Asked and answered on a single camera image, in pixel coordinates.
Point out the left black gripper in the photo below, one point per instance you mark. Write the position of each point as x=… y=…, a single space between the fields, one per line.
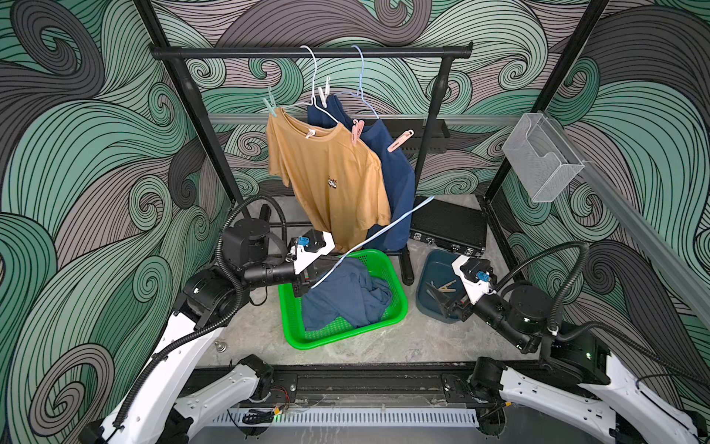
x=304 y=277

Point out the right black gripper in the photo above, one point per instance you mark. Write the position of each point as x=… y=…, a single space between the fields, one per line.
x=446 y=303

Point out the light blue wire hanger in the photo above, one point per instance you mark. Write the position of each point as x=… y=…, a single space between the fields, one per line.
x=380 y=233

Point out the white grey clothespin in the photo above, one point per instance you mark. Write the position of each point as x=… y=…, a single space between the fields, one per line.
x=434 y=292

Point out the light blue t-shirt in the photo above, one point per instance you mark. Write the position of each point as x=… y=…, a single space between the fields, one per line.
x=351 y=293

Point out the tan yellow t-shirt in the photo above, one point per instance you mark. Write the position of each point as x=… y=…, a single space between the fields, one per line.
x=338 y=183

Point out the white wire hanger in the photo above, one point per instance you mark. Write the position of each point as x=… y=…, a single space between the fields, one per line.
x=315 y=102

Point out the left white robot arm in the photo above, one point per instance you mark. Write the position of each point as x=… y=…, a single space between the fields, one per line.
x=248 y=255

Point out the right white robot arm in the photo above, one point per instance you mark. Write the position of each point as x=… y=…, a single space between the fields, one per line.
x=578 y=379

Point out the green plastic basket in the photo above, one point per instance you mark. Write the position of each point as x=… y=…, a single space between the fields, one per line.
x=378 y=265

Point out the dark teal plastic bin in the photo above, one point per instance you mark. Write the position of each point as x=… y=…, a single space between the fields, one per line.
x=438 y=271

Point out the black case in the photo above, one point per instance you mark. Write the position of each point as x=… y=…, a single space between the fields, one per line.
x=451 y=227

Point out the silver metal bolt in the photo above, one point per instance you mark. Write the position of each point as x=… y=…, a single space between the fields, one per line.
x=221 y=347

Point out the dark navy t-shirt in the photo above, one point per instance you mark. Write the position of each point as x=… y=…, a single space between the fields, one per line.
x=398 y=174

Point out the pink white clothespin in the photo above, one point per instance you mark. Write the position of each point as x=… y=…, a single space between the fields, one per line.
x=404 y=137

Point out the black clothes rack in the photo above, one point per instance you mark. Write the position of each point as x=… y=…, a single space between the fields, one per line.
x=174 y=58

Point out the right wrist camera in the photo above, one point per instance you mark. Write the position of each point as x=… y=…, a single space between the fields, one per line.
x=476 y=275

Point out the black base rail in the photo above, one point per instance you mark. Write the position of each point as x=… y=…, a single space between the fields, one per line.
x=414 y=384

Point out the white slotted cable duct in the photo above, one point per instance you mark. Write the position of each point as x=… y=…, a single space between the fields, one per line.
x=357 y=417

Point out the clear mesh wall holder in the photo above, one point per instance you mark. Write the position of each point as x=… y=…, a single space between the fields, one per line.
x=543 y=157

